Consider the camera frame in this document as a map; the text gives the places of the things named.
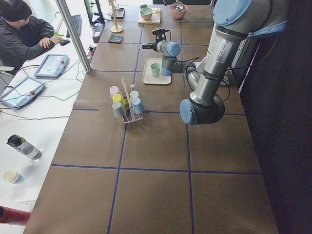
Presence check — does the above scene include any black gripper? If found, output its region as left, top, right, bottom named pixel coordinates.
left=142, top=41, right=159, bottom=51

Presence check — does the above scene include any green cup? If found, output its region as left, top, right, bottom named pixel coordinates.
left=150, top=63, right=161, bottom=77

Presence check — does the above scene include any cream rabbit tray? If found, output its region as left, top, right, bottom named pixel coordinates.
left=142, top=58, right=171, bottom=85

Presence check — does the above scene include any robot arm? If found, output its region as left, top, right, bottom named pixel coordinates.
left=142, top=0, right=290, bottom=125

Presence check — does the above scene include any metal tray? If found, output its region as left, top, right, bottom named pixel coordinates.
left=115, top=8, right=125, bottom=19

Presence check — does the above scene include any white cup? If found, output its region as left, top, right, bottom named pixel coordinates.
left=130, top=90, right=139, bottom=101

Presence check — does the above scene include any pink cup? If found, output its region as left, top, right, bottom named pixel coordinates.
left=109, top=86, right=122, bottom=98

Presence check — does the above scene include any yellow cup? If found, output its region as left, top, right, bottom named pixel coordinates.
left=113, top=94, right=126, bottom=107

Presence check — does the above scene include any blue cup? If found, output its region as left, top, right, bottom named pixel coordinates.
left=132, top=97, right=144, bottom=114

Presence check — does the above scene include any grey cup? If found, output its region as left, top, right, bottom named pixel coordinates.
left=112, top=102, right=126, bottom=118

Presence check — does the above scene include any paper cup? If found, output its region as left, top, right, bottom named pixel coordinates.
left=2, top=170, right=24, bottom=184

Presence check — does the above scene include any wooden cutting board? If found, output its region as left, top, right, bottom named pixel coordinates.
left=137, top=7, right=161, bottom=24

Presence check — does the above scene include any folded grey cloth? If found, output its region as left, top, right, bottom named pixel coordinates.
left=108, top=34, right=123, bottom=44

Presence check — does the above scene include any green bowl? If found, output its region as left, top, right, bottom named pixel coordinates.
left=140, top=7, right=153, bottom=20

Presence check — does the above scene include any wooden mug tree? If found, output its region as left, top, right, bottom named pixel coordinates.
left=109, top=0, right=123, bottom=34

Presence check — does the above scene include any pink bowl with ice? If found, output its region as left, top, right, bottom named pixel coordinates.
left=169, top=1, right=188, bottom=20

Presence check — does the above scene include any black rectangular box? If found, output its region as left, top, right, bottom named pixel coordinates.
left=92, top=23, right=105, bottom=43

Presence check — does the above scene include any metal scoop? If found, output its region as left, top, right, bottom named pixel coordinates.
left=174, top=1, right=184, bottom=12

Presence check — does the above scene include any black monitor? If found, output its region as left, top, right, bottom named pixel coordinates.
left=84, top=0, right=105, bottom=27

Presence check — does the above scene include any white pillar with base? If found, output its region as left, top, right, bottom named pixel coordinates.
left=195, top=61, right=230, bottom=86

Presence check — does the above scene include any black keyboard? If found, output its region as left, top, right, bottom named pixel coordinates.
left=71, top=15, right=82, bottom=37

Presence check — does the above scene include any green small tool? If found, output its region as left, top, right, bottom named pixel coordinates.
left=53, top=32, right=65, bottom=38

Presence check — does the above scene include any far teach pendant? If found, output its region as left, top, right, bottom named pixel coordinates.
left=34, top=54, right=69, bottom=78

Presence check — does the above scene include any teach pendant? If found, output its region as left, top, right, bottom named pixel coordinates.
left=0, top=77, right=46, bottom=109
left=34, top=54, right=69, bottom=78

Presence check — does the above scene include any seated person black jacket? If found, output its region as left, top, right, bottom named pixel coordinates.
left=0, top=0, right=62, bottom=75

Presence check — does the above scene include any near teach pendant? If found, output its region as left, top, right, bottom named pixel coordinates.
left=0, top=77, right=46, bottom=109

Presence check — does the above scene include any clear water bottle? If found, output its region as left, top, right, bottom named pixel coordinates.
left=7, top=135, right=42, bottom=160

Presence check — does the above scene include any red cylinder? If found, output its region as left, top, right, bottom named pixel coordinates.
left=0, top=206, right=31, bottom=226

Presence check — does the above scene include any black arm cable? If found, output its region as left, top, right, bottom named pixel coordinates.
left=175, top=56, right=259, bottom=102

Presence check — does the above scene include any wooden rack handle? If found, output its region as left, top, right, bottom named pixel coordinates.
left=121, top=78, right=132, bottom=108

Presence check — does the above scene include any aluminium frame post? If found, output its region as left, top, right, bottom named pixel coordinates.
left=56, top=0, right=92, bottom=74

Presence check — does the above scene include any white wire cup rack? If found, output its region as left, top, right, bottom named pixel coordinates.
left=121, top=84, right=144, bottom=124

